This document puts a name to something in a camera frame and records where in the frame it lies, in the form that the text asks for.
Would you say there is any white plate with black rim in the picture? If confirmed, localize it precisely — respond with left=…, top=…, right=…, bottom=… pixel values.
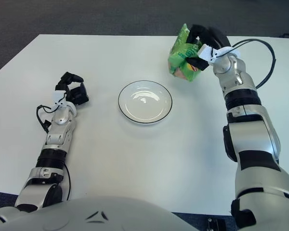
left=118, top=80, right=173, bottom=125

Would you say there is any dark metal floor object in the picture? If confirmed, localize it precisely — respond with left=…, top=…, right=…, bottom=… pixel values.
left=206, top=216, right=228, bottom=231

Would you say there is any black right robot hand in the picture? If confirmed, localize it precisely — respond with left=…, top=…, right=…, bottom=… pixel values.
left=185, top=24, right=232, bottom=72

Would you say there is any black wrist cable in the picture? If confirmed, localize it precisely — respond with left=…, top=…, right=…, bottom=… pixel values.
left=232, top=38, right=277, bottom=89
left=36, top=103, right=56, bottom=132

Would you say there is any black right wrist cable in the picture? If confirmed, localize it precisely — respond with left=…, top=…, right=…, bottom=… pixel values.
left=232, top=38, right=277, bottom=89

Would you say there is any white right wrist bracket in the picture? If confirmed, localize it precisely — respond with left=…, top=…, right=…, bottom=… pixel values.
left=198, top=44, right=241, bottom=64

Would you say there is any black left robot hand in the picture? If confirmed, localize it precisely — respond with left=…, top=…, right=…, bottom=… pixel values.
left=54, top=71, right=90, bottom=105

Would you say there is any green snack bag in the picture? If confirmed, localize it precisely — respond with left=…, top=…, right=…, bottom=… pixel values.
left=167, top=23, right=204, bottom=83

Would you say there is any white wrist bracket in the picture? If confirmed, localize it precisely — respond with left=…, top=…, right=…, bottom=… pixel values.
left=52, top=90, right=72, bottom=109
left=198, top=44, right=241, bottom=64

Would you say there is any grey robot torso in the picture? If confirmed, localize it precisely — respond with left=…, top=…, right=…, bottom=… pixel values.
left=0, top=196, right=232, bottom=231

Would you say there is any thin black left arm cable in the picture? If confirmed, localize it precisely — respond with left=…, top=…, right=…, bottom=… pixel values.
left=62, top=163, right=72, bottom=200

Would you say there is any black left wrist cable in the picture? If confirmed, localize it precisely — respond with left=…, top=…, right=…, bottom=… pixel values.
left=36, top=103, right=56, bottom=132

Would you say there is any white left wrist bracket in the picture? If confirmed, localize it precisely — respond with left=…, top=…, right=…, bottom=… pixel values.
left=52, top=90, right=72, bottom=109

